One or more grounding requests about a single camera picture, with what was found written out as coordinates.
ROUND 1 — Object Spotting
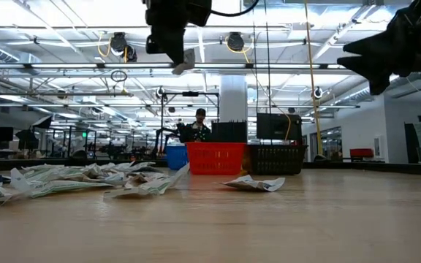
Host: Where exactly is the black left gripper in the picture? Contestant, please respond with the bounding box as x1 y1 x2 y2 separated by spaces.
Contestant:
145 0 189 66

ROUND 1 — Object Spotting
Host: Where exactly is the white building column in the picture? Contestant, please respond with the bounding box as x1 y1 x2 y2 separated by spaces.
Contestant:
219 75 249 123

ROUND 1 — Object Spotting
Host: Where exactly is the dark standing panel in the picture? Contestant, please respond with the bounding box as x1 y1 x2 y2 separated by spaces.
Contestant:
403 122 421 164

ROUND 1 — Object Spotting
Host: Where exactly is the person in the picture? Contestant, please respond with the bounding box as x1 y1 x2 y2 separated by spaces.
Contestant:
178 107 212 143

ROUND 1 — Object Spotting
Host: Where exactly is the red storage bin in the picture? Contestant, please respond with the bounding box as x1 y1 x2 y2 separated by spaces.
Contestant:
349 148 374 160

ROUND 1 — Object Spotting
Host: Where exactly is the overhead light bar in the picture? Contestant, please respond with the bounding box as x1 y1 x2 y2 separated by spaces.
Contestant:
0 61 421 71

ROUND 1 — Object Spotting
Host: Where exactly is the blue plastic basket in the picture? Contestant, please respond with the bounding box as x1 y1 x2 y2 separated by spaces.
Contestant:
165 145 189 169

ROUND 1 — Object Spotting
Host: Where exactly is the black hanging monitor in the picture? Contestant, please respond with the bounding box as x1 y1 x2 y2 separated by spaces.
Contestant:
256 112 303 142

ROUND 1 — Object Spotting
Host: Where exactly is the red plastic basket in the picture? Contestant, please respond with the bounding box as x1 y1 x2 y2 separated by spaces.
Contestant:
186 142 247 175

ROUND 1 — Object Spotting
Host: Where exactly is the black plastic basket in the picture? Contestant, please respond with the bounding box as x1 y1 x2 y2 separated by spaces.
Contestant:
246 144 308 175

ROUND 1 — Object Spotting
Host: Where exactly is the black studio lamp shade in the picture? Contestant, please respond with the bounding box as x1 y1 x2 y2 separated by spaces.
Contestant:
31 115 53 129

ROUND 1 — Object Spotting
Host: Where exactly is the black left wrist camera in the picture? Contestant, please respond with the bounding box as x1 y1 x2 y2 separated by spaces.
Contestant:
186 0 213 27

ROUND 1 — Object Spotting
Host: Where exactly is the silver ventilation duct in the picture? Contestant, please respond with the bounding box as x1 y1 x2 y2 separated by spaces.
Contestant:
327 69 416 107

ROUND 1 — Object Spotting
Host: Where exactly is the black background rig frame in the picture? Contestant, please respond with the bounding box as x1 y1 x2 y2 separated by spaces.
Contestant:
160 91 221 147

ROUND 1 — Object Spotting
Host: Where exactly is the yellow hanging cable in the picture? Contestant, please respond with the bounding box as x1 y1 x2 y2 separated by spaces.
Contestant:
303 0 324 158

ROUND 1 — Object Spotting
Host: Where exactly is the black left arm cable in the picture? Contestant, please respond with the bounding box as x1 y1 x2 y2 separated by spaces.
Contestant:
210 0 261 18

